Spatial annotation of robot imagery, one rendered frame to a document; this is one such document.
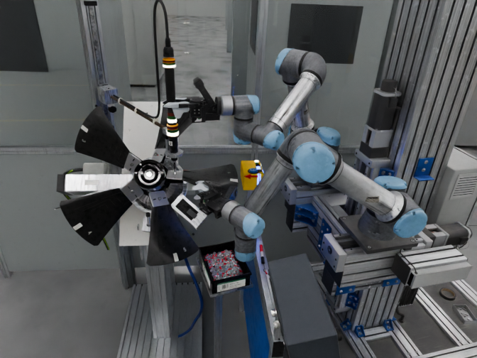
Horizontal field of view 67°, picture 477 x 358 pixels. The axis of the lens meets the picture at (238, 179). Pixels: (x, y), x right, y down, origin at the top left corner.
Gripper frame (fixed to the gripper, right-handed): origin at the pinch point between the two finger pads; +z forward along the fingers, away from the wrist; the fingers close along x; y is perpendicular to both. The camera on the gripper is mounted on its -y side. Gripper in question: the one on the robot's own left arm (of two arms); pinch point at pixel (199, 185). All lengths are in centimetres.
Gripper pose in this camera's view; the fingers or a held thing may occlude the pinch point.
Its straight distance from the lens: 142.6
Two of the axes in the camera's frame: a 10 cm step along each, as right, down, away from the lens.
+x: 0.4, 8.4, 5.4
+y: -7.4, 3.9, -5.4
